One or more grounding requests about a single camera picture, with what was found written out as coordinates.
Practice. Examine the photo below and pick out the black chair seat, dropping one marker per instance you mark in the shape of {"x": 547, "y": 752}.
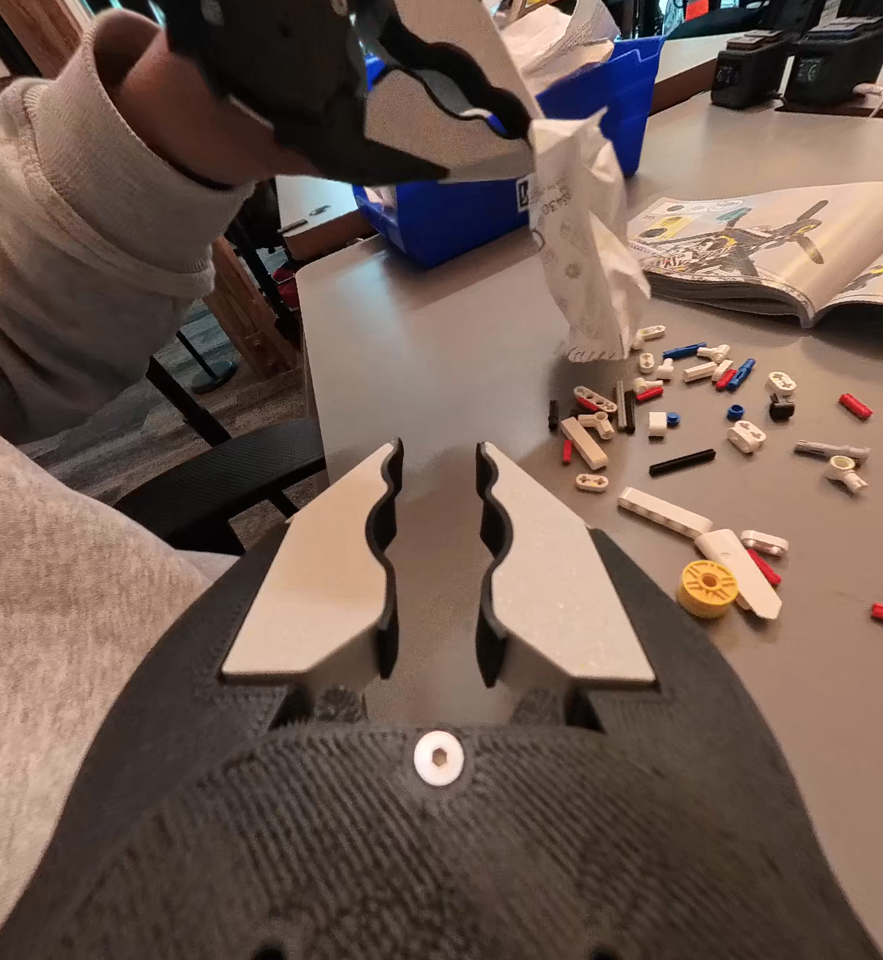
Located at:
{"x": 224, "y": 472}

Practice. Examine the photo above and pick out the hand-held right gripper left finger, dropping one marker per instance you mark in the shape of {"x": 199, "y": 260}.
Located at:
{"x": 306, "y": 600}

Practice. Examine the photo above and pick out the black battery charger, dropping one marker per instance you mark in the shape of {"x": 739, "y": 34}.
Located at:
{"x": 749, "y": 71}
{"x": 835, "y": 67}

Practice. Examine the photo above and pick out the scattered small lego pieces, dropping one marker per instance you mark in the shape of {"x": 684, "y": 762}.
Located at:
{"x": 663, "y": 511}

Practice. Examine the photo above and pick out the printed white paper bag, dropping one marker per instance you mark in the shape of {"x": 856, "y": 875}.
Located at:
{"x": 584, "y": 225}

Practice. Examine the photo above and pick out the wooden partition panel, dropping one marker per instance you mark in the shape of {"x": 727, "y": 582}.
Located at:
{"x": 250, "y": 315}

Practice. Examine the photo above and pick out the lego instruction booklet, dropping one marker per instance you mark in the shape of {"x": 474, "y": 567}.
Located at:
{"x": 824, "y": 247}

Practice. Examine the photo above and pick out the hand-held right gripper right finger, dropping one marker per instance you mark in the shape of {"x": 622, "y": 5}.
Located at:
{"x": 569, "y": 600}

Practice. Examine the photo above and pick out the yellow lego wheel hub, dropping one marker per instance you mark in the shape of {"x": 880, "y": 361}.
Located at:
{"x": 708, "y": 589}

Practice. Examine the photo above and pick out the white curved lego panel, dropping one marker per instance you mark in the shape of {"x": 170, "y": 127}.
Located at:
{"x": 745, "y": 574}

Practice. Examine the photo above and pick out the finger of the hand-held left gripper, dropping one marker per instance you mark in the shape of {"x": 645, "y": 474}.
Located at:
{"x": 426, "y": 135}
{"x": 471, "y": 37}

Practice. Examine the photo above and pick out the paper blue bin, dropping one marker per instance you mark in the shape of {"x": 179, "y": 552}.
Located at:
{"x": 441, "y": 217}

